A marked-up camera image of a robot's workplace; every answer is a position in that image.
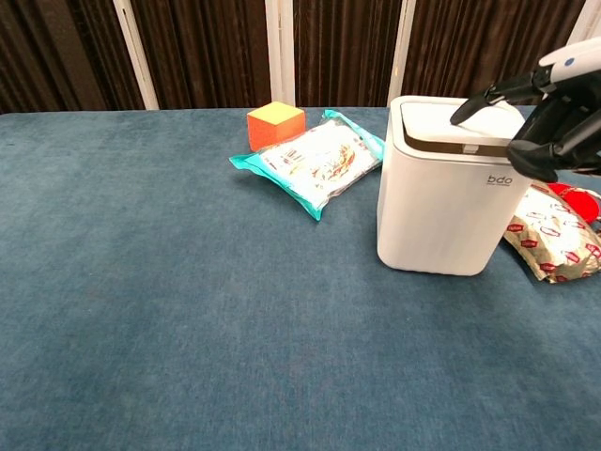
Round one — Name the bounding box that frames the white lidded trash bin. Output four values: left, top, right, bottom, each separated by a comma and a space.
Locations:
377, 95, 534, 277

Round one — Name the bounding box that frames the gold red-label snack packet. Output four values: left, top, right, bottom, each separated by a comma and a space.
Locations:
502, 180, 601, 285

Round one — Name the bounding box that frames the orange and yellow cube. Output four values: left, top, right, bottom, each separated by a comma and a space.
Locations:
246, 101, 307, 152

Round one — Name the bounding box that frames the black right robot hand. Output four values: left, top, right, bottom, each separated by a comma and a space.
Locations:
449, 69, 601, 184

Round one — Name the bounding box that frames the white slanted frame post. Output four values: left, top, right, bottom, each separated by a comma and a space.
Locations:
565, 0, 601, 48
112, 0, 160, 111

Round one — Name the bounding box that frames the red round flat object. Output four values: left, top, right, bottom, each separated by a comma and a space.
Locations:
547, 181, 601, 222

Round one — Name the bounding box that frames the dark brown pleated curtain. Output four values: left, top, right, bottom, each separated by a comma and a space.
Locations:
0, 0, 601, 115

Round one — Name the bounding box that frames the blue velvet table cloth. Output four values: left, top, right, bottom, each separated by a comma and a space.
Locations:
0, 105, 601, 451

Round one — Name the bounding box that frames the teal-edged white snack packet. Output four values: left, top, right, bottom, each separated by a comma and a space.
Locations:
228, 109, 386, 223

